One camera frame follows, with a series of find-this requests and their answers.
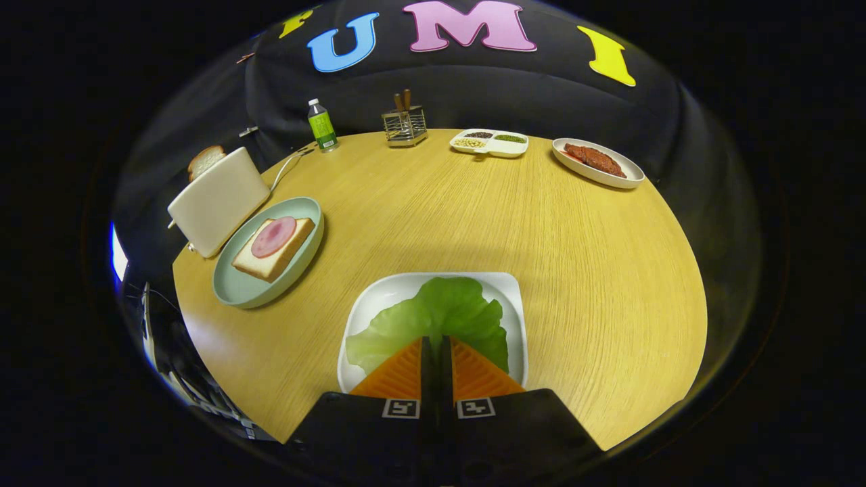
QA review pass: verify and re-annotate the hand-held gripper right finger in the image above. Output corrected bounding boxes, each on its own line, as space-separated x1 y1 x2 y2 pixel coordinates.
436 335 603 469

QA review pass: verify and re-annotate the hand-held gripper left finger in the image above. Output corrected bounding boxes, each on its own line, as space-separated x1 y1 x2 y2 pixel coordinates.
284 336 437 469

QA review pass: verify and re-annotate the green lettuce leaf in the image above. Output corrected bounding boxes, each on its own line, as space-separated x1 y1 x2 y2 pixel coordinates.
345 277 509 376

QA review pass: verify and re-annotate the white bread slice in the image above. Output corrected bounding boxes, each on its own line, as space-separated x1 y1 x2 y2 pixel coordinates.
187 145 227 182
232 218 316 283

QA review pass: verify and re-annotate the white square plate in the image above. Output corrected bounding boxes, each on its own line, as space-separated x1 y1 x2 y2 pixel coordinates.
337 272 528 394

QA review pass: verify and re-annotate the pale green round plate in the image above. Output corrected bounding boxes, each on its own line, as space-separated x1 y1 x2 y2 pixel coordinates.
212 197 325 310

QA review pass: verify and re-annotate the pink ham slice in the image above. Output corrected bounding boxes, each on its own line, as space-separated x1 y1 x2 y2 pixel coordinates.
251 216 298 258

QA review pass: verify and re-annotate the white toaster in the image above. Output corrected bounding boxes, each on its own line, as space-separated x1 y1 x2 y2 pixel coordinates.
167 146 271 259

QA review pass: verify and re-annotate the white divided dish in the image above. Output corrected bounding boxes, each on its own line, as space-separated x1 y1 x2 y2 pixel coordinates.
450 129 529 160

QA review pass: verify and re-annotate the white oval plate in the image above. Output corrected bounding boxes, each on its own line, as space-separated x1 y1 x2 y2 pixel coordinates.
551 137 645 189

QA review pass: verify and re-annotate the red meat slice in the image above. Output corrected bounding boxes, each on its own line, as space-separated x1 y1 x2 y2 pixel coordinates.
564 142 627 179

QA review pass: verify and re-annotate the green label plastic bottle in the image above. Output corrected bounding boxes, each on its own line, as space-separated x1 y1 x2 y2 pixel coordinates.
308 99 340 153

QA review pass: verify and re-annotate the black backdrop cloth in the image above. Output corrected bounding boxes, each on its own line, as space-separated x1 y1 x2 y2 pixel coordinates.
112 0 765 379

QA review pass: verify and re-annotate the white toaster cable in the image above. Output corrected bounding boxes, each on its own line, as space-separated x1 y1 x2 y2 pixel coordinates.
269 147 315 192

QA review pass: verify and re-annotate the metal wire utensil holder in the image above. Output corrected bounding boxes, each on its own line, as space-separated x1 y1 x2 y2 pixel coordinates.
382 105 428 148

